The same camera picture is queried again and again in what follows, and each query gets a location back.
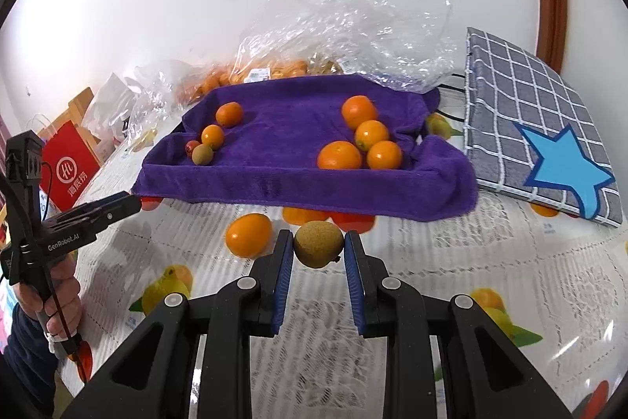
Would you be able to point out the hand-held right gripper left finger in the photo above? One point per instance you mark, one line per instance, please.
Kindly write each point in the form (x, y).
(280, 286)

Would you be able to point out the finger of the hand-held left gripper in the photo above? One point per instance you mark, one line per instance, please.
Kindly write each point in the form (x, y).
(103, 210)

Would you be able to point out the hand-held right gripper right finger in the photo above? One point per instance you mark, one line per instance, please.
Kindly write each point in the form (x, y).
(354, 286)

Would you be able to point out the brown kiwi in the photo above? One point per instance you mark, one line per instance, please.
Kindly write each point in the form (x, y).
(318, 244)
(202, 155)

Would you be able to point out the small red fruit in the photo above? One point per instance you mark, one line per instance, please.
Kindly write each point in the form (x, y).
(190, 147)

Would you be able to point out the small orange fruit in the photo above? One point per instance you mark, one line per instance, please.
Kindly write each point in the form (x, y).
(212, 137)
(229, 113)

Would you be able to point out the person's left forearm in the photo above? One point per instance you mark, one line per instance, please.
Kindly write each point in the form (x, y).
(24, 360)

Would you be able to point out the person's left hand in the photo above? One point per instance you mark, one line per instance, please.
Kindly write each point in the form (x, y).
(68, 306)

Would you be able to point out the red paper bag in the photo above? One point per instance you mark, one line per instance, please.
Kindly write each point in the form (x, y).
(64, 163)

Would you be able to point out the white plastic bag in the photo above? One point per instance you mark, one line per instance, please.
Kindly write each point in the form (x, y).
(110, 97)

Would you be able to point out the small clear plastic bag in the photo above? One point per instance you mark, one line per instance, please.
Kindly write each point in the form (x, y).
(157, 90)

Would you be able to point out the purple towel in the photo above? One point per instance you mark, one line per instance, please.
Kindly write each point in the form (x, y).
(279, 139)

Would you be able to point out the pile of bagged oranges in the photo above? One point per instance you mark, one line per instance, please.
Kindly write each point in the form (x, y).
(221, 78)

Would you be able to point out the grey checked bag blue star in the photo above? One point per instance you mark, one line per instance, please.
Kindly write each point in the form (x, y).
(505, 105)

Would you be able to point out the large clear plastic bag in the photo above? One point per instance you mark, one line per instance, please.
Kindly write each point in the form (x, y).
(373, 21)

